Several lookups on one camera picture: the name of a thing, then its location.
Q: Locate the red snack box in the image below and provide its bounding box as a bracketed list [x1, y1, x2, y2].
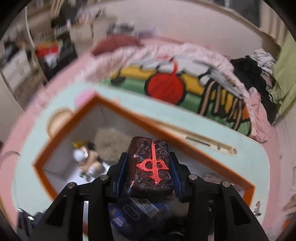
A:
[35, 44, 59, 59]

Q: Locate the blue tin case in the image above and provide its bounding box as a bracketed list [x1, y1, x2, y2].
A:
[108, 196, 169, 240]

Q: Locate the dark mahjong tile block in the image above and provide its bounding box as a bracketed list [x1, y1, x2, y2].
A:
[125, 137, 173, 200]

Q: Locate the grey fur pompom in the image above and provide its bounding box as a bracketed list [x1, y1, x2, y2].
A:
[94, 128, 132, 165]

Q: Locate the pink quilt blanket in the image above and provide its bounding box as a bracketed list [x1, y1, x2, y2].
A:
[1, 39, 295, 240]

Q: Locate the black clothes pile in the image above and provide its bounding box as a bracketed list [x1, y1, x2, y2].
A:
[230, 56, 278, 124]

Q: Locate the dark red pillow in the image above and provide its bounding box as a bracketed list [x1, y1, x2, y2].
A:
[91, 34, 144, 56]

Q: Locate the green hanging cloth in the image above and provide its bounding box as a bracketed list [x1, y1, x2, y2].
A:
[271, 32, 295, 115]

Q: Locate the orange cardboard box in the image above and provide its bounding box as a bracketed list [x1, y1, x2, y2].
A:
[34, 94, 255, 206]

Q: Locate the mint cartoon lap table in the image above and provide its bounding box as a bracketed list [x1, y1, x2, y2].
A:
[13, 83, 270, 222]

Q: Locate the cartoon duck figurine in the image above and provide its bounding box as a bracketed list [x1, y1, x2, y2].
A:
[72, 141, 104, 181]

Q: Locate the colourful cartoon rug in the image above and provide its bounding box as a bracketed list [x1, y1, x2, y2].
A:
[103, 56, 252, 136]

